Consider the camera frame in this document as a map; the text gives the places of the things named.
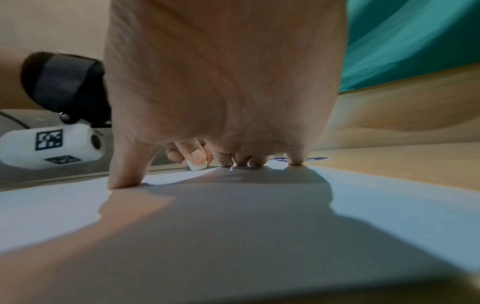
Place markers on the person's left hand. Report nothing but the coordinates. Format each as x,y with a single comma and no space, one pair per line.
191,151

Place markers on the person's right hand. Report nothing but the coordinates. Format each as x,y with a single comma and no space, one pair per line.
225,74

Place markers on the white eraser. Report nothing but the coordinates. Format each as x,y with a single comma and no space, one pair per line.
197,165

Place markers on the white paper sheet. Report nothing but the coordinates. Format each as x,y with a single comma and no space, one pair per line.
375,213

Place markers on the round wooden table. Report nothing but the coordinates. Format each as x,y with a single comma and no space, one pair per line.
412,166

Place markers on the round blue sticker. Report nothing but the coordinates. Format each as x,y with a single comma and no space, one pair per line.
317,159

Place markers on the black left wristband with markers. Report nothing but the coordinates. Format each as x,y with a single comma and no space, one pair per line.
67,86

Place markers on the green draped fabric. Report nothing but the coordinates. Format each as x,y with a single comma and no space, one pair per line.
405,38

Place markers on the wooden panel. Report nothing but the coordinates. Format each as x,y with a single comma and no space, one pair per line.
412,112

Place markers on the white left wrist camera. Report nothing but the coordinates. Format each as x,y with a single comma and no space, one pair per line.
56,145

